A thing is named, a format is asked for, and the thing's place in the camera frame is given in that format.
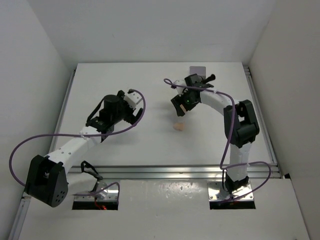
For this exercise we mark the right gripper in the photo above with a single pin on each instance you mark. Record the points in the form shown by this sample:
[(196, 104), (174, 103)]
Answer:
[(179, 100)]

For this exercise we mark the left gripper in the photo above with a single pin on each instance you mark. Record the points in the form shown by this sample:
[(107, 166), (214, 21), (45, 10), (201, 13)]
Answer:
[(130, 118)]

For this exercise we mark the black round makeup brush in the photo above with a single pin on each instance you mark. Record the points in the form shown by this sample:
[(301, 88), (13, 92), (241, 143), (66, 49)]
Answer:
[(212, 77)]

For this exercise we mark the beige makeup sponge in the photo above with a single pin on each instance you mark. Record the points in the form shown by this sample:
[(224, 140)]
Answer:
[(183, 109), (179, 126)]

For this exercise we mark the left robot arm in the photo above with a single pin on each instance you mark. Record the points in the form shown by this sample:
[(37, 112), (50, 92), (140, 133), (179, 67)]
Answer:
[(47, 179)]

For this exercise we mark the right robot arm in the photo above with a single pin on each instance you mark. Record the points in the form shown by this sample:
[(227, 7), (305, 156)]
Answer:
[(240, 123)]

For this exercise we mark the white divided organizer box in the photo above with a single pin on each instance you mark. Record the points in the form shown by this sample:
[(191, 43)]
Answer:
[(199, 70)]

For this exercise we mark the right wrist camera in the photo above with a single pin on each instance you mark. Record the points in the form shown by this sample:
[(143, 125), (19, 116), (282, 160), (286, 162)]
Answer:
[(179, 84)]

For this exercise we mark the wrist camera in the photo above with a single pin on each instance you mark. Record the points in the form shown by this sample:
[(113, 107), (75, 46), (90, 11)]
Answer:
[(179, 84), (133, 99)]

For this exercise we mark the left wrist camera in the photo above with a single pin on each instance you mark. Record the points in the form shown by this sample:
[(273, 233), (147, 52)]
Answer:
[(133, 99)]

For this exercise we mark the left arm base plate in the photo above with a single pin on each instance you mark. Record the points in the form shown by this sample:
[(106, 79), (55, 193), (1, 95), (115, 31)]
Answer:
[(109, 191)]

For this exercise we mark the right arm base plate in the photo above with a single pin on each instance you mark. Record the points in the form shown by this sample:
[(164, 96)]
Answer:
[(216, 193)]

